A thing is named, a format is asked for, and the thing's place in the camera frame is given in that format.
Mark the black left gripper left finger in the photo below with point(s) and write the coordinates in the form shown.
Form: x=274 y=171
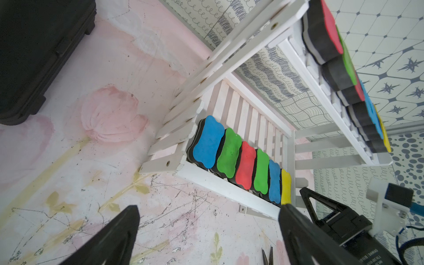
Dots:
x=113 y=245

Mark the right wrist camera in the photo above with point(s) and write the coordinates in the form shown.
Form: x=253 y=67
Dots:
x=393 y=204

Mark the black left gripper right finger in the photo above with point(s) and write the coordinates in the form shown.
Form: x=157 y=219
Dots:
x=305 y=243

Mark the white wooden two-tier shelf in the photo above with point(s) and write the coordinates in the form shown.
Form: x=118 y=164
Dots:
x=215 y=90

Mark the red eraser top shelf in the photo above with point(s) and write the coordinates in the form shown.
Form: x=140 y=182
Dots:
x=320 y=33
x=351 y=95

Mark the yellow eraser lower shelf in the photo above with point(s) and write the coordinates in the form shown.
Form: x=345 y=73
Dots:
x=285 y=187

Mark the green eraser top shelf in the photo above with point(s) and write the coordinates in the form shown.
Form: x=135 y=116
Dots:
x=339 y=72

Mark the red eraser shelf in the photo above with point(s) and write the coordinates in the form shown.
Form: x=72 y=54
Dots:
x=320 y=33
x=244 y=167
x=351 y=95

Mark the yellow handled pliers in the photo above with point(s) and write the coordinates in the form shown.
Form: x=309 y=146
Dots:
x=267 y=259

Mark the blue eraser shelf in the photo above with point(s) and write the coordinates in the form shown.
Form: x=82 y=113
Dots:
x=204 y=147
x=363 y=113
x=372 y=132
x=274 y=183

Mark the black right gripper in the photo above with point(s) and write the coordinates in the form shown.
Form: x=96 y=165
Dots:
x=349 y=230

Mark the green eraser shelf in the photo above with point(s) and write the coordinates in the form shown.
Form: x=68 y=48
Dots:
x=260 y=173
x=227 y=155
x=339 y=72

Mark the yellow eraser top shelf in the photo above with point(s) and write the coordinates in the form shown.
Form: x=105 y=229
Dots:
x=380 y=146

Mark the blue eraser top shelf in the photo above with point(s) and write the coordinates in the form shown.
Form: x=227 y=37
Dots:
x=363 y=113
x=372 y=132

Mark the black plastic tool case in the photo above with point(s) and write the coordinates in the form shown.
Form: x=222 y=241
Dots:
x=37 y=39

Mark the yellow eraser shelf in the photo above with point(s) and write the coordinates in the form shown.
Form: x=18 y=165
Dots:
x=285 y=187
x=380 y=146

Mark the red eraser lower shelf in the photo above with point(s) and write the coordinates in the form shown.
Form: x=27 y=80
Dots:
x=244 y=167

